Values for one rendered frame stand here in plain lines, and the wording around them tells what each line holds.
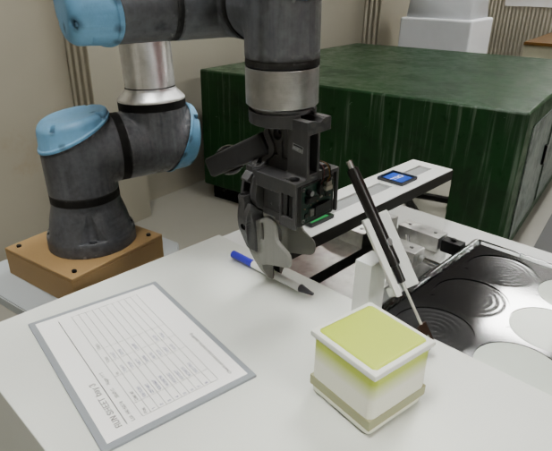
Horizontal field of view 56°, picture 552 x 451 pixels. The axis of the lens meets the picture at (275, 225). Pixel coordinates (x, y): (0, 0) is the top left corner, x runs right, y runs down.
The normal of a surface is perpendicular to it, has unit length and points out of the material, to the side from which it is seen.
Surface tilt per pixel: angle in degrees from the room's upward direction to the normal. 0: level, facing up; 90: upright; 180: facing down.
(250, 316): 0
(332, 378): 90
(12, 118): 90
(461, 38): 90
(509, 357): 0
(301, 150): 92
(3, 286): 0
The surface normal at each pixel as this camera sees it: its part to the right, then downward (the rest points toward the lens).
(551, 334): 0.02, -0.91
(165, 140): 0.47, 0.33
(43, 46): 0.82, 0.25
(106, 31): 0.39, 0.84
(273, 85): -0.26, 0.44
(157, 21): 0.48, 0.70
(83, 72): -0.57, 0.34
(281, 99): 0.04, 0.46
